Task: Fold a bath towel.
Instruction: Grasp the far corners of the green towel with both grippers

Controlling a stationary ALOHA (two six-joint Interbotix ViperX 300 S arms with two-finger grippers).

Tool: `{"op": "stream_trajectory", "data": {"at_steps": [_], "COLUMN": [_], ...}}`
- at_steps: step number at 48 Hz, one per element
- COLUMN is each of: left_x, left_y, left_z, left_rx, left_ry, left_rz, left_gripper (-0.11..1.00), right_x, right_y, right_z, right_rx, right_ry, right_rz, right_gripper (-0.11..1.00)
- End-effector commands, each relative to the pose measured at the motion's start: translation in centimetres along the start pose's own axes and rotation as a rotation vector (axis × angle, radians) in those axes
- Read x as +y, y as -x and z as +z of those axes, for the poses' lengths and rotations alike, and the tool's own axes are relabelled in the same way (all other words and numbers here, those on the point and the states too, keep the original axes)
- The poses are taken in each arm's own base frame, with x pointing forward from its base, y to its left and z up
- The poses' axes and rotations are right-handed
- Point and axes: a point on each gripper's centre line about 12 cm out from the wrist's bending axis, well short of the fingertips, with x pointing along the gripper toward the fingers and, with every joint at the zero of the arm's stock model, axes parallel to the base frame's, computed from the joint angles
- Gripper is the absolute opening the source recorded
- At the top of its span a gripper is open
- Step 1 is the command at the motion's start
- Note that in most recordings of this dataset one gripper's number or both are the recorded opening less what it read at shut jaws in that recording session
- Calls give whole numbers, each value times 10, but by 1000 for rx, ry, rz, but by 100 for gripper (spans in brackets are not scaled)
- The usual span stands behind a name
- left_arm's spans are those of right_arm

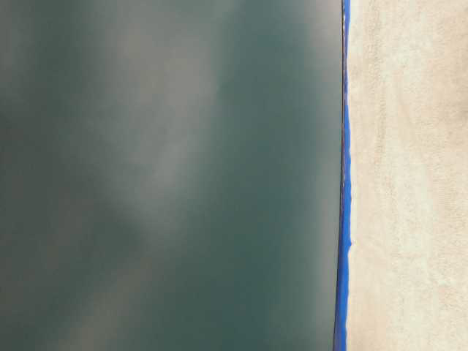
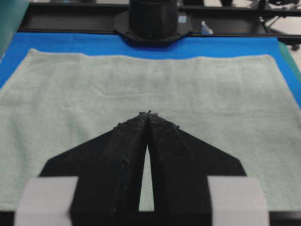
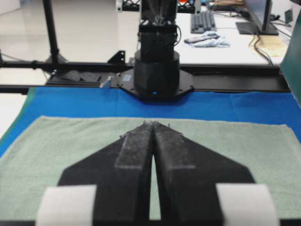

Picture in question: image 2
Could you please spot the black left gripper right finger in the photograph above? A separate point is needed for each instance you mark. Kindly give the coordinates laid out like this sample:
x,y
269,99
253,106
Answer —
x,y
197,184

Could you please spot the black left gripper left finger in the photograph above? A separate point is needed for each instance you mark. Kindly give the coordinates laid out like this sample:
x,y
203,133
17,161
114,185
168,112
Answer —
x,y
97,183

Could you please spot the pale green bath towel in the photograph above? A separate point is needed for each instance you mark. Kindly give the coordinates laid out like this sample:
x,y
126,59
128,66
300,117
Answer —
x,y
55,101

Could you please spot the blue table mat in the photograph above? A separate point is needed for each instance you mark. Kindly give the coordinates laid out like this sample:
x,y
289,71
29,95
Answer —
x,y
108,44

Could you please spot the dark green backdrop panel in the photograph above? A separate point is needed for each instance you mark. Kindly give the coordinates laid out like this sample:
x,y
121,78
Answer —
x,y
11,15

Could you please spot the black table frame rail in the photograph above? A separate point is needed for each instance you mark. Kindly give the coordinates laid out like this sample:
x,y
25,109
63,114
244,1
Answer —
x,y
58,21

